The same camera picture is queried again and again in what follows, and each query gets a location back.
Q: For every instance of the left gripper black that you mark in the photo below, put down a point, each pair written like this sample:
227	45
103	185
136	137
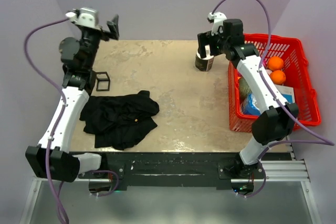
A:
113	27

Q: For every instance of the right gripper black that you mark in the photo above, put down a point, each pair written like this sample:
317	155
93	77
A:
207	39

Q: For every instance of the black garment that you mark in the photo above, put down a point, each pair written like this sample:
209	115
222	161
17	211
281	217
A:
111	119

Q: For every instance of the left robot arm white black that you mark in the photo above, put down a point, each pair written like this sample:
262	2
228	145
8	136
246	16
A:
51	158

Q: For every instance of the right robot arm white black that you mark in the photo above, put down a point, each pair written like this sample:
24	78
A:
277	115

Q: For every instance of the toilet paper roll dark wrapper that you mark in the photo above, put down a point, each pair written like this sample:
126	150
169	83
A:
204	64

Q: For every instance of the green melon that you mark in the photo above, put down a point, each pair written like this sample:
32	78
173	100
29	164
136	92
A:
244	89

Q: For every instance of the upper orange fruit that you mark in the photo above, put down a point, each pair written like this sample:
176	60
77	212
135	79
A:
275	63

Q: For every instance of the orange fruit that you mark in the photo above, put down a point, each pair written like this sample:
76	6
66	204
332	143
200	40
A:
275	63
278	77

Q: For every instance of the lower orange fruit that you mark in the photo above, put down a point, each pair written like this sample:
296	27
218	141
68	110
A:
278	77

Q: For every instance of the red plastic basket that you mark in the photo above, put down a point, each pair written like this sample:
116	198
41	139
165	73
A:
297	77

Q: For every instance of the white blue booklet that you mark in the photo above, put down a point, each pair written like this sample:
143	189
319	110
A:
287	92

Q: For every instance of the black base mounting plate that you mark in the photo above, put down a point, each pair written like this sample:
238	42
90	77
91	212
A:
168	169

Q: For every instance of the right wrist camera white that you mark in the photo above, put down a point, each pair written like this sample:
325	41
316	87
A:
216	19

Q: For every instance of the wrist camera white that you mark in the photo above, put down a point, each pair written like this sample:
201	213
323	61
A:
216	19
85	17

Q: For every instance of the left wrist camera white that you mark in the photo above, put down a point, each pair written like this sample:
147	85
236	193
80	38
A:
85	17

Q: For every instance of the black wire frame stand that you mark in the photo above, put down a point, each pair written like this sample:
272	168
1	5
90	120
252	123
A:
102	77

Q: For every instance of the aluminium rail frame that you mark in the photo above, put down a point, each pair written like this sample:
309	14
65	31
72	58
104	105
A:
282	196

